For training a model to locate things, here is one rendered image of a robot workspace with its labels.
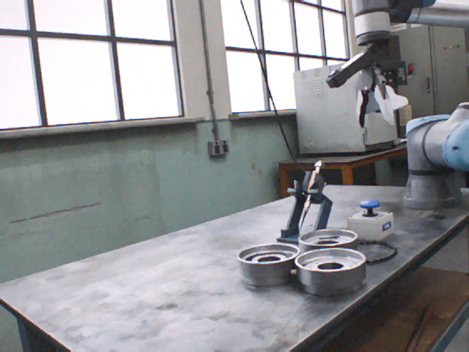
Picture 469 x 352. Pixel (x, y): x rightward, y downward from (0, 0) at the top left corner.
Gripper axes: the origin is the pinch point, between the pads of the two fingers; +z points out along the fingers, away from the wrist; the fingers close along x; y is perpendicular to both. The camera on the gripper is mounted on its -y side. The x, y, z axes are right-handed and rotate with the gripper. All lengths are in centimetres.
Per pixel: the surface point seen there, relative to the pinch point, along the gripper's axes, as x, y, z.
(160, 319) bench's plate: -32, -48, 22
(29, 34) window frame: 122, -108, -61
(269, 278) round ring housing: -26.4, -31.4, 20.4
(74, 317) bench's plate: -27, -61, 22
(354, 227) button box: -8.0, -9.5, 19.4
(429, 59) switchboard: 295, 207, -54
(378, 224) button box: -12.1, -6.3, 18.3
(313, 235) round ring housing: -12.2, -19.6, 18.6
